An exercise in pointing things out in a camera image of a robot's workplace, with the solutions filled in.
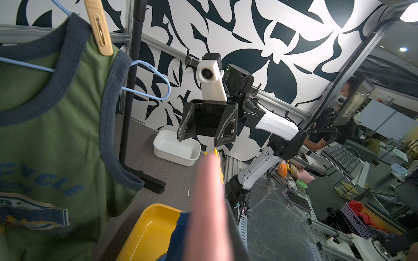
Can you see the blue tank top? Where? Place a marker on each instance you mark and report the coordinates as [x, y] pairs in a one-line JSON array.
[[177, 240]]

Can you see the yellow plastic tray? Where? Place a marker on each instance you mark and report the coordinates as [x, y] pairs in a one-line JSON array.
[[149, 239]]

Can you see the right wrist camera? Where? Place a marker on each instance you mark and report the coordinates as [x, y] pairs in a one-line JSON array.
[[210, 75]]

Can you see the pink wire hanger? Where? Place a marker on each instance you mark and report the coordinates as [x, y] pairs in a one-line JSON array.
[[208, 237]]

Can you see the white plastic bin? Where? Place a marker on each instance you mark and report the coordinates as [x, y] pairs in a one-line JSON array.
[[167, 147]]

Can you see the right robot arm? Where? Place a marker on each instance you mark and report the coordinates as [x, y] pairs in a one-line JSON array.
[[285, 140]]

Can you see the tan clothespin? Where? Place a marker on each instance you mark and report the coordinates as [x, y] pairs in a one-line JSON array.
[[98, 22]]

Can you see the green tank top right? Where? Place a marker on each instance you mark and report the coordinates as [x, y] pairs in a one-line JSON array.
[[61, 181]]

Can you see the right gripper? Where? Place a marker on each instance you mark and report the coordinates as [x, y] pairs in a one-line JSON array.
[[210, 119]]

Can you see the blue wire hanger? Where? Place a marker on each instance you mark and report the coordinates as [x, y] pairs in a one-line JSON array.
[[24, 21]]

